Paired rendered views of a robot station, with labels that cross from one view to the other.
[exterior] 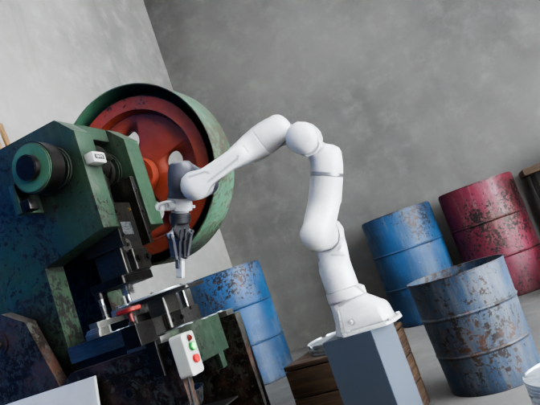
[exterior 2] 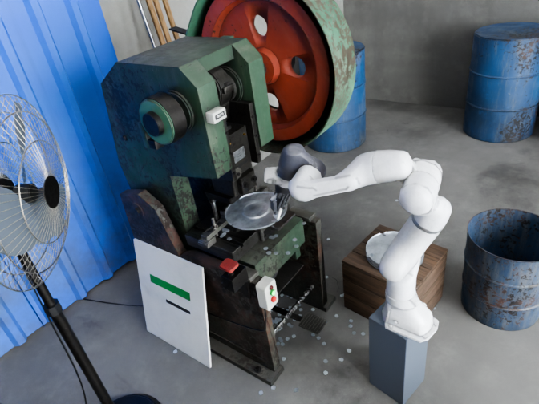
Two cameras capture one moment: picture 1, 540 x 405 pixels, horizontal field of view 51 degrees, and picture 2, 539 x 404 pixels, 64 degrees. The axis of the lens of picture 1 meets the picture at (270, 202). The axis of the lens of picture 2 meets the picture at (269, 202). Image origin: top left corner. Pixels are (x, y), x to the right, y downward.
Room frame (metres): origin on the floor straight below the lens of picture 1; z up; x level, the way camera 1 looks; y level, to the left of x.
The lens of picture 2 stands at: (0.62, -0.12, 1.89)
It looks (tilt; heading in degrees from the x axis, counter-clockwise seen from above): 33 degrees down; 20
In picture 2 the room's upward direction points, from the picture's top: 9 degrees counter-clockwise
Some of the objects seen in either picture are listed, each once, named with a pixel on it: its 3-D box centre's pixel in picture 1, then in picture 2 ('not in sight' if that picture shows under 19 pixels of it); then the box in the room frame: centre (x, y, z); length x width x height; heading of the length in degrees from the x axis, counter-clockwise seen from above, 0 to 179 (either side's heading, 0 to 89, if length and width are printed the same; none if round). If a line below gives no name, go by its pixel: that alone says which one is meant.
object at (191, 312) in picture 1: (139, 331); (239, 222); (2.20, 0.63, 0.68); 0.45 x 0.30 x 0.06; 160
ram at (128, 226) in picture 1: (119, 238); (233, 158); (2.19, 0.60, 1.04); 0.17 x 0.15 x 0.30; 70
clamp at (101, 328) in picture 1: (104, 319); (212, 228); (2.04, 0.69, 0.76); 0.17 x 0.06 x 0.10; 160
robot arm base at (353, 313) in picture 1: (360, 305); (409, 308); (1.90, -0.17, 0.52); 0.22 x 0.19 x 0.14; 59
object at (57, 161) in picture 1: (41, 175); (166, 120); (1.97, 0.74, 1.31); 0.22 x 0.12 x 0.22; 70
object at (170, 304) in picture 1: (173, 308); (266, 224); (2.14, 0.47, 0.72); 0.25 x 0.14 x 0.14; 70
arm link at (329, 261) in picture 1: (332, 252); (405, 261); (1.96, -0.14, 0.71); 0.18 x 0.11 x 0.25; 160
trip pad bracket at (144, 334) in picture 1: (145, 349); (237, 286); (1.83, 0.53, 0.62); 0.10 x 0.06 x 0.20; 160
